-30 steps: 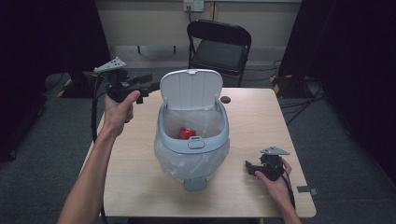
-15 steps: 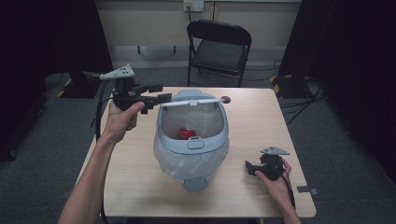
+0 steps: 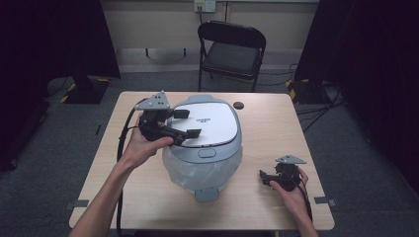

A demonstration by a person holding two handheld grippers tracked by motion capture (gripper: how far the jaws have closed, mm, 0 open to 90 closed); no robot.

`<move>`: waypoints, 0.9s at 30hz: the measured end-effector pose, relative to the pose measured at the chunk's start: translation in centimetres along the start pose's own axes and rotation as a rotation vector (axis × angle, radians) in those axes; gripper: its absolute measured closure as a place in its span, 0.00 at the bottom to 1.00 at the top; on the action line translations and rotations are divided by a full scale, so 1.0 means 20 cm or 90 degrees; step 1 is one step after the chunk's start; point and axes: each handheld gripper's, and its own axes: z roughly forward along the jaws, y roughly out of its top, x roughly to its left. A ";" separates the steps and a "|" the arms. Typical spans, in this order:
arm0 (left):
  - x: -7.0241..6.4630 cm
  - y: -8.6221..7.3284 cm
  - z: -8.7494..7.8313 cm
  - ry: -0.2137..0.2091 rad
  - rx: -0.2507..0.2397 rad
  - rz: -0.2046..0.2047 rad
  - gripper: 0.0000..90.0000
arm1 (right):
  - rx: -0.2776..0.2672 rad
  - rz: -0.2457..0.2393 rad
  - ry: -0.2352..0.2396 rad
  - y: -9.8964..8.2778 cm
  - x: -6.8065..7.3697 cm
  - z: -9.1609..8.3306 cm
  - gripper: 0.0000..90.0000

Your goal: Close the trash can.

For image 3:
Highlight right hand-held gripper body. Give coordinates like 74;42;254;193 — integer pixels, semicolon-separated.
272;154;307;193

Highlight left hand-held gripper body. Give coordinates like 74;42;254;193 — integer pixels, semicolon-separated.
134;90;176;142

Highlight grey pedal trash can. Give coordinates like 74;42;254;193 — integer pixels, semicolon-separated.
161;94;244;203

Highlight person's right hand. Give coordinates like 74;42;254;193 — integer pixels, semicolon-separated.
269;167;312;217

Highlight person's left hand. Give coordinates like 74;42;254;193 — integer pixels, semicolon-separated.
122;113;175;171

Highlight clear plastic trash bag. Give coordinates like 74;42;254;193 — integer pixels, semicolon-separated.
161;146;244;193

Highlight grey tape mark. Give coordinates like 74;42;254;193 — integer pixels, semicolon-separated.
313;196;338;207
64;198;90;211

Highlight black stand base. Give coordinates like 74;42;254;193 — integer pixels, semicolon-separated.
285;78;334;106
59;76;112;106

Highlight black folding chair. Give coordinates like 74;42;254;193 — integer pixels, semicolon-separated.
197;20;268;94

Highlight dark curtain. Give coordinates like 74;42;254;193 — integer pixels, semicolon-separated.
0;0;122;173
293;0;419;196

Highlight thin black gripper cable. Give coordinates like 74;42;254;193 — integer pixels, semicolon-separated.
290;170;313;222

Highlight thick black gripper cable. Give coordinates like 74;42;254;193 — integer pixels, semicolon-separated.
116;97;149;237

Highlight black floor cables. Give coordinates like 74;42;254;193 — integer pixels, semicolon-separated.
289;62;344;133

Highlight white wall socket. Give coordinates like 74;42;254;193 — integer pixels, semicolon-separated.
193;0;217;14

